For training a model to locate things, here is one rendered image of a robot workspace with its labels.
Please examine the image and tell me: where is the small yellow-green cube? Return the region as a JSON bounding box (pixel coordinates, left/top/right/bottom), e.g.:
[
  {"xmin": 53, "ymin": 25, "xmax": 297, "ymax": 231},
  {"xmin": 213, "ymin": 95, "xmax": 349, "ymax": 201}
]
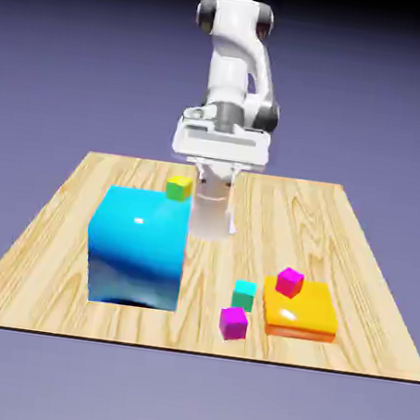
[{"xmin": 164, "ymin": 174, "xmax": 195, "ymax": 204}]

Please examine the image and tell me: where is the small magenta cube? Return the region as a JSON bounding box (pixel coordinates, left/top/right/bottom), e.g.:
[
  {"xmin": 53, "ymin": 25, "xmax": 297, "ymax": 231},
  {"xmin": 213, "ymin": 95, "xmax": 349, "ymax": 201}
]
[{"xmin": 216, "ymin": 303, "xmax": 251, "ymax": 343}]

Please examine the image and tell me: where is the large blue box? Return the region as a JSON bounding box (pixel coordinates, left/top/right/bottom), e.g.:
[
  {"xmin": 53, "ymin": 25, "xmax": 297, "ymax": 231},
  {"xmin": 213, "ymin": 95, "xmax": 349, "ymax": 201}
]
[{"xmin": 78, "ymin": 181, "xmax": 195, "ymax": 314}]

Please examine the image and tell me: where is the small pink cube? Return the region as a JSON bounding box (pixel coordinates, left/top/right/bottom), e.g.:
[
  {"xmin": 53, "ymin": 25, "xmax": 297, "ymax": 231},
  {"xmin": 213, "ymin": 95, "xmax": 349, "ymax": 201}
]
[{"xmin": 273, "ymin": 265, "xmax": 306, "ymax": 302}]

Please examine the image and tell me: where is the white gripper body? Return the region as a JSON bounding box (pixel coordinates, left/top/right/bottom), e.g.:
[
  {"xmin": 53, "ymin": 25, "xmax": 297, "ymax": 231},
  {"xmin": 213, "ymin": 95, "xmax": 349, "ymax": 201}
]
[{"xmin": 169, "ymin": 114, "xmax": 275, "ymax": 175}]

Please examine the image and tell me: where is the large orange box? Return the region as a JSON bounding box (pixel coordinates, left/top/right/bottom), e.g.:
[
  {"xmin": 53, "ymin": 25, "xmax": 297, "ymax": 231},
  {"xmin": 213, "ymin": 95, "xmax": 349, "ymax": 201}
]
[{"xmin": 256, "ymin": 274, "xmax": 345, "ymax": 346}]

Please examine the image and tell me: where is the small teal cube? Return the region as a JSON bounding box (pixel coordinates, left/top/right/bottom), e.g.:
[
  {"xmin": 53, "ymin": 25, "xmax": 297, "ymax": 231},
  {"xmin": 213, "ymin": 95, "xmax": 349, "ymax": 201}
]
[{"xmin": 229, "ymin": 278, "xmax": 259, "ymax": 314}]

